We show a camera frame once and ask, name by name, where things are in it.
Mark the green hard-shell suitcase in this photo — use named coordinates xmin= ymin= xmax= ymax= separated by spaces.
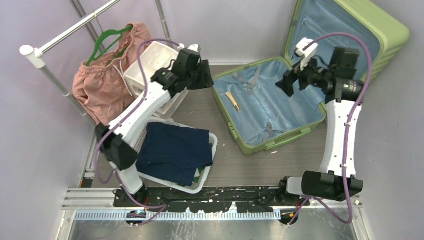
xmin=212 ymin=0 xmax=410 ymax=155

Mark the white plastic drawer organizer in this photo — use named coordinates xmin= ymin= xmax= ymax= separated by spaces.
xmin=123 ymin=41 xmax=189 ymax=119

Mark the navy blue garment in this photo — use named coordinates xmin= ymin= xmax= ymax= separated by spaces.
xmin=136 ymin=122 xmax=213 ymax=186

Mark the white perforated plastic basket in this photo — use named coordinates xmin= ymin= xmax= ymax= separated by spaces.
xmin=134 ymin=117 xmax=218 ymax=194

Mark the dark green garment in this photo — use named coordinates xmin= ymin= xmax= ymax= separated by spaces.
xmin=192 ymin=142 xmax=213 ymax=183

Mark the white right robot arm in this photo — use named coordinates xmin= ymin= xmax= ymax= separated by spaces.
xmin=276 ymin=47 xmax=364 ymax=206

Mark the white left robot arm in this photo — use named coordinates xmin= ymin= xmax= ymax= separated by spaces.
xmin=95 ymin=41 xmax=213 ymax=207

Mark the beige cosmetic tube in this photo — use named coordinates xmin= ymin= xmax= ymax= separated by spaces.
xmin=225 ymin=91 xmax=241 ymax=112

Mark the pink cloth garment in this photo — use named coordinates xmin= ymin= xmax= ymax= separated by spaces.
xmin=72 ymin=22 xmax=152 ymax=126

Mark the green clothes hanger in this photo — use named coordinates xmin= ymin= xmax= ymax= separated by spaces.
xmin=85 ymin=25 xmax=135 ymax=67

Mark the white metal clothes rack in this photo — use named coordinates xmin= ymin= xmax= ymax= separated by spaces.
xmin=18 ymin=0 xmax=133 ymax=133

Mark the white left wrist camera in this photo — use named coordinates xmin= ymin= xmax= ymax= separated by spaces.
xmin=177 ymin=43 xmax=201 ymax=53

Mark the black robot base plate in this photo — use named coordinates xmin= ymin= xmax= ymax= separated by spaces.
xmin=134 ymin=186 xmax=305 ymax=214

